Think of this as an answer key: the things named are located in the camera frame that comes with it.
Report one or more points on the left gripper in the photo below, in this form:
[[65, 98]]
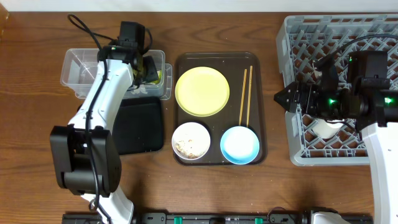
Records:
[[149, 72]]

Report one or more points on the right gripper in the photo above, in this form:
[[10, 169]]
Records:
[[312, 89]]

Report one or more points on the small white cup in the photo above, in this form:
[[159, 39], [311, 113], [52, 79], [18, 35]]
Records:
[[326, 129]]

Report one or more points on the rice food scraps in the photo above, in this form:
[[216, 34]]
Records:
[[189, 149]]

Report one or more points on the light blue bowl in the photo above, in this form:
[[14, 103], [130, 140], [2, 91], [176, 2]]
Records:
[[239, 145]]

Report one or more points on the white bowl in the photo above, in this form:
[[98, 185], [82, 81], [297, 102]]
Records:
[[194, 131]]

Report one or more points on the green snack wrapper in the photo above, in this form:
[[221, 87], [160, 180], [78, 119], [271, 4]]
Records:
[[156, 82]]

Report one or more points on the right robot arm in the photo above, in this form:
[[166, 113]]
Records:
[[371, 103]]

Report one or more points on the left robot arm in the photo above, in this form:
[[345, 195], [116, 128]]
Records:
[[85, 157]]

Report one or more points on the grey dishwasher rack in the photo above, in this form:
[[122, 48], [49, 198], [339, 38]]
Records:
[[303, 39]]

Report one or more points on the black tray bin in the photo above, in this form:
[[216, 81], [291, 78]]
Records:
[[138, 127]]

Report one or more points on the yellow plate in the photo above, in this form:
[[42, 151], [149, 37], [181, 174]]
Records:
[[202, 91]]

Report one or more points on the left wooden chopstick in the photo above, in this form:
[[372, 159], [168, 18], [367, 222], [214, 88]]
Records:
[[242, 97]]

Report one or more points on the clear plastic bin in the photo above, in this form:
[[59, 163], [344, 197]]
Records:
[[80, 69]]

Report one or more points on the dark brown serving tray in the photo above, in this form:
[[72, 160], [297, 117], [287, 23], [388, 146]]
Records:
[[232, 66]]

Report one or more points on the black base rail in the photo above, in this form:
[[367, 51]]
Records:
[[161, 218]]

